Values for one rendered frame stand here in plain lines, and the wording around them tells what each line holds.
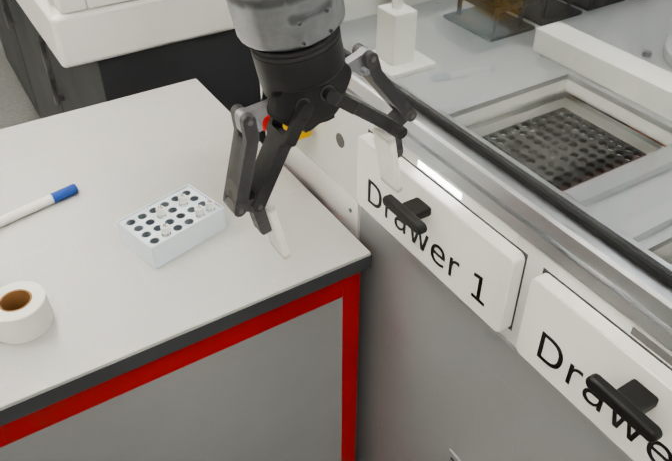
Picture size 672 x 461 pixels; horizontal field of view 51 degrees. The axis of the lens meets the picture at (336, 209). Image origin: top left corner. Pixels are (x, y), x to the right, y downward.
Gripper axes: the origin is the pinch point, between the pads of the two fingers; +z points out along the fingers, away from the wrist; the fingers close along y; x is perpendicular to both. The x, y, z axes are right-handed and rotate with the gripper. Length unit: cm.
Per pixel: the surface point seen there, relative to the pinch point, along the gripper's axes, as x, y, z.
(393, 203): 4.5, 9.2, 8.5
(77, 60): 83, -8, 14
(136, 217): 33.4, -15.3, 15.1
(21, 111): 229, -23, 93
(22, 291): 26.2, -31.9, 11.5
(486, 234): -7.0, 13.2, 7.7
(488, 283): -8.8, 11.7, 12.8
